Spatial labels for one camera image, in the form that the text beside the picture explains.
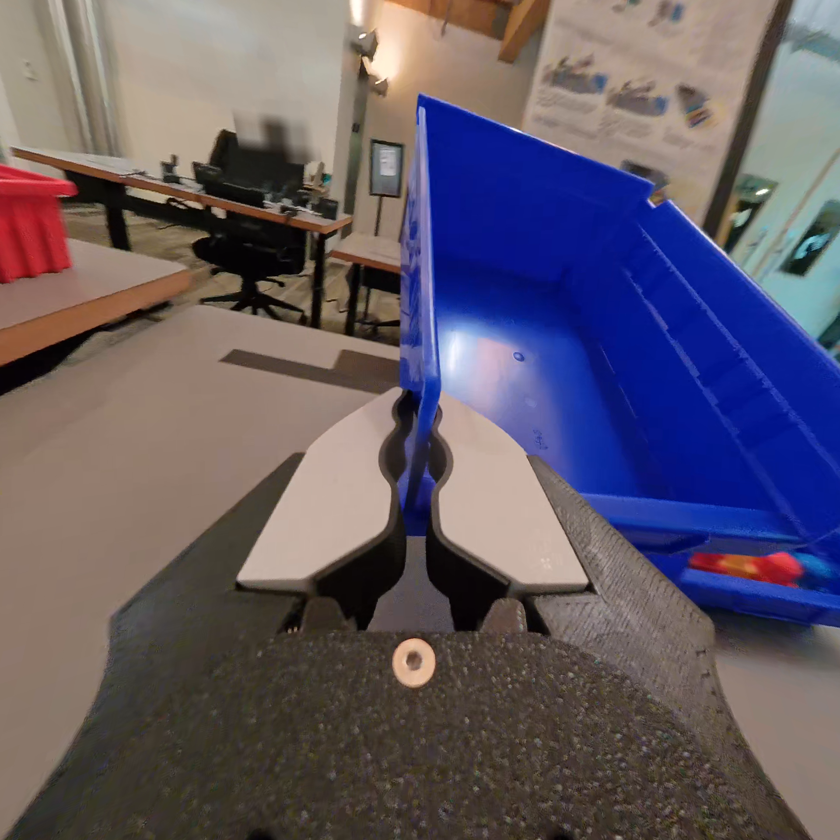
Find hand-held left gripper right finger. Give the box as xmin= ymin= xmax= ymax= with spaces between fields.
xmin=425 ymin=392 xmax=590 ymax=632

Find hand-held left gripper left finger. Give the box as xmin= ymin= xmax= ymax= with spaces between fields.
xmin=235 ymin=386 xmax=411 ymax=631

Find blue plastic bin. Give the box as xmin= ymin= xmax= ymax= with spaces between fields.
xmin=646 ymin=548 xmax=840 ymax=629
xmin=398 ymin=93 xmax=840 ymax=552

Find pile of colourful mega blocks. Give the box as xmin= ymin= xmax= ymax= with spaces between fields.
xmin=689 ymin=551 xmax=824 ymax=589

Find wooden desk with black legs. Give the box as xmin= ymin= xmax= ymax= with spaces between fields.
xmin=330 ymin=233 xmax=403 ymax=337

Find black office chair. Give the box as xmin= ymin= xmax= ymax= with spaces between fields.
xmin=192 ymin=217 xmax=309 ymax=320

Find black computer monitor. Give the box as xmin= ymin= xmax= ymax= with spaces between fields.
xmin=209 ymin=129 xmax=306 ymax=193

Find black framed sign on stand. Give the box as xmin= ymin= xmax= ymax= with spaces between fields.
xmin=369 ymin=138 xmax=405 ymax=237

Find red plastic bin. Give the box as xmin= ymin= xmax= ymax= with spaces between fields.
xmin=0 ymin=164 xmax=78 ymax=284

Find wall spotlights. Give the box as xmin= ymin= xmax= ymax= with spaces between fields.
xmin=350 ymin=28 xmax=389 ymax=98

